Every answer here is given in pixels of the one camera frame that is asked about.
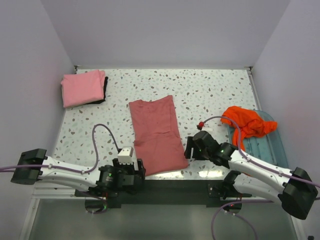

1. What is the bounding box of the dusty red t shirt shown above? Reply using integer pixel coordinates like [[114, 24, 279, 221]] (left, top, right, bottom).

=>
[[129, 95, 189, 176]]

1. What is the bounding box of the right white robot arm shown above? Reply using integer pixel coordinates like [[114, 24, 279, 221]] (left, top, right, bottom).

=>
[[184, 130, 318, 220]]

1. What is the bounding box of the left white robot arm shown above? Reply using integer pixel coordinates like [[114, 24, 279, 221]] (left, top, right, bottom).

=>
[[10, 147, 146, 196]]

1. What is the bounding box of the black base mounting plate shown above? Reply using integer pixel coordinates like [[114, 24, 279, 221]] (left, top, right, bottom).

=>
[[74, 178, 253, 210]]

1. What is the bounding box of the orange t shirt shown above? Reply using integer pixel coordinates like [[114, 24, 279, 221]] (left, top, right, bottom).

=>
[[220, 106, 278, 151]]

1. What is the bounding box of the folded black t shirt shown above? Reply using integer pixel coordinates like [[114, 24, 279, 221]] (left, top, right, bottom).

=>
[[86, 76, 109, 105]]

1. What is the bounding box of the folded pink t shirt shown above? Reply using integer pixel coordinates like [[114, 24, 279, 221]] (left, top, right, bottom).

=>
[[61, 69, 106, 108]]

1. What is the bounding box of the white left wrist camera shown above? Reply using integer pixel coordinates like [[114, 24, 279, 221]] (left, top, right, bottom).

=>
[[117, 146, 134, 165]]

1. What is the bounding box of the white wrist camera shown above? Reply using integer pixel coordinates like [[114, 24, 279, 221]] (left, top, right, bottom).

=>
[[201, 126, 214, 134], [117, 146, 134, 165]]

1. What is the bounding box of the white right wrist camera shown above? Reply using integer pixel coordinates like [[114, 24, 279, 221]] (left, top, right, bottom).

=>
[[201, 126, 214, 134]]

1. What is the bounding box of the aluminium frame rail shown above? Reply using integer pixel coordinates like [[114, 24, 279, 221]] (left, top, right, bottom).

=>
[[31, 184, 86, 201]]

